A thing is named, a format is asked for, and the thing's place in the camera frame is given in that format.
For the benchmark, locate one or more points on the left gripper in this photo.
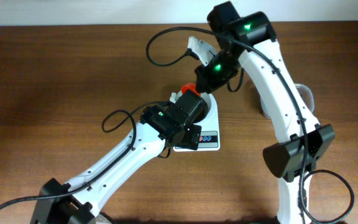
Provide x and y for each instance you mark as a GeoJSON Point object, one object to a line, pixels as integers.
{"type": "Point", "coordinates": [198, 106]}

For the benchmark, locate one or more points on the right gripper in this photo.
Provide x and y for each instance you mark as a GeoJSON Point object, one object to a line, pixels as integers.
{"type": "Point", "coordinates": [205, 83]}

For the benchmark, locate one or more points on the orange measuring scoop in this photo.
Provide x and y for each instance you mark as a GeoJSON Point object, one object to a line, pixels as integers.
{"type": "Point", "coordinates": [189, 87]}

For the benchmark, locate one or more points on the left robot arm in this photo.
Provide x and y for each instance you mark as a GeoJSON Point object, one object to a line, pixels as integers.
{"type": "Point", "coordinates": [81, 198]}

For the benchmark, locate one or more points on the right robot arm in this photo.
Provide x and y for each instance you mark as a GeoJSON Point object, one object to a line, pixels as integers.
{"type": "Point", "coordinates": [250, 43]}

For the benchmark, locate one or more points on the white round bowl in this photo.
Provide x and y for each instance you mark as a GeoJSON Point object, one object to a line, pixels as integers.
{"type": "Point", "coordinates": [205, 96]}

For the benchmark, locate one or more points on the white digital kitchen scale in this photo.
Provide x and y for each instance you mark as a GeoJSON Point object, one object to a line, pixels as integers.
{"type": "Point", "coordinates": [210, 135]}

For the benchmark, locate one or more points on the clear plastic food container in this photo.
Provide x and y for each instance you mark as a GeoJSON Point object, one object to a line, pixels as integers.
{"type": "Point", "coordinates": [306, 96]}

